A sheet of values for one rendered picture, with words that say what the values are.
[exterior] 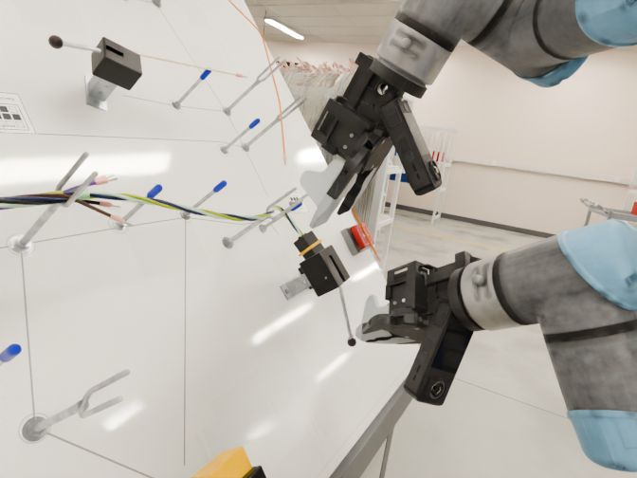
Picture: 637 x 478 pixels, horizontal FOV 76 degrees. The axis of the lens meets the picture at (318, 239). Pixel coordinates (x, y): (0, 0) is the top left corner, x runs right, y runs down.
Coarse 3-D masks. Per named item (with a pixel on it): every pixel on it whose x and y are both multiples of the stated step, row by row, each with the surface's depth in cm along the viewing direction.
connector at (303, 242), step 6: (306, 234) 59; (312, 234) 60; (300, 240) 58; (306, 240) 58; (312, 240) 59; (300, 246) 59; (306, 246) 58; (318, 246) 60; (300, 252) 59; (306, 252) 59; (312, 252) 58; (306, 258) 59
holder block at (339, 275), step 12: (324, 252) 58; (336, 252) 60; (300, 264) 59; (312, 264) 58; (324, 264) 57; (336, 264) 59; (312, 276) 59; (324, 276) 58; (336, 276) 58; (348, 276) 60; (324, 288) 58
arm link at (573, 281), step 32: (608, 224) 33; (512, 256) 39; (544, 256) 36; (576, 256) 33; (608, 256) 32; (512, 288) 38; (544, 288) 35; (576, 288) 33; (608, 288) 32; (544, 320) 36; (576, 320) 33; (608, 320) 32
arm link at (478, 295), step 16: (496, 256) 41; (464, 272) 43; (480, 272) 42; (464, 288) 42; (480, 288) 41; (464, 304) 42; (480, 304) 41; (496, 304) 39; (480, 320) 42; (496, 320) 40; (512, 320) 39
